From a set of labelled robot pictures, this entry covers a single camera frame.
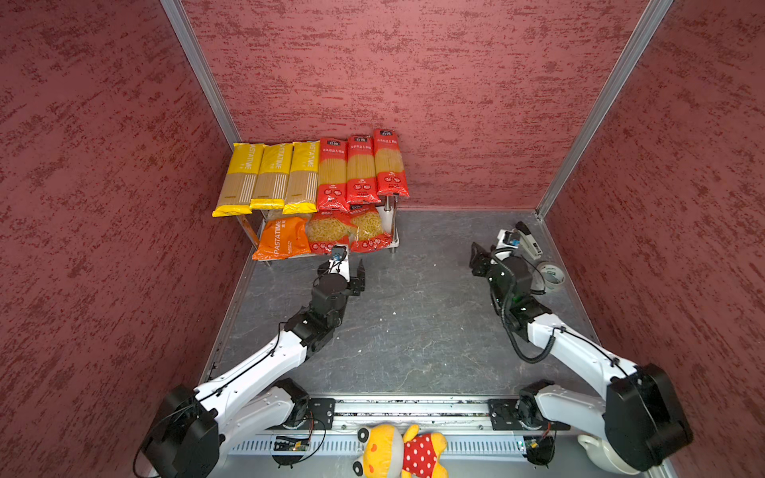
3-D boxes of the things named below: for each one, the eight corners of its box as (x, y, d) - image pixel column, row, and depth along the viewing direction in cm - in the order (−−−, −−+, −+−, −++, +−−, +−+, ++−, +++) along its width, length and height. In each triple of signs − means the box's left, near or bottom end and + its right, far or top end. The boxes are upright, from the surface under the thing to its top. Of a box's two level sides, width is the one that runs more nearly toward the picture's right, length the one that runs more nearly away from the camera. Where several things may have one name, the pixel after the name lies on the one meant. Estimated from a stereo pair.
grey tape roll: (549, 290, 100) (554, 285, 97) (532, 270, 105) (536, 264, 102) (566, 284, 102) (571, 278, 99) (549, 264, 107) (553, 258, 104)
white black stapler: (532, 259, 109) (537, 252, 105) (511, 230, 118) (515, 222, 114) (539, 258, 109) (544, 250, 106) (517, 228, 119) (521, 221, 115)
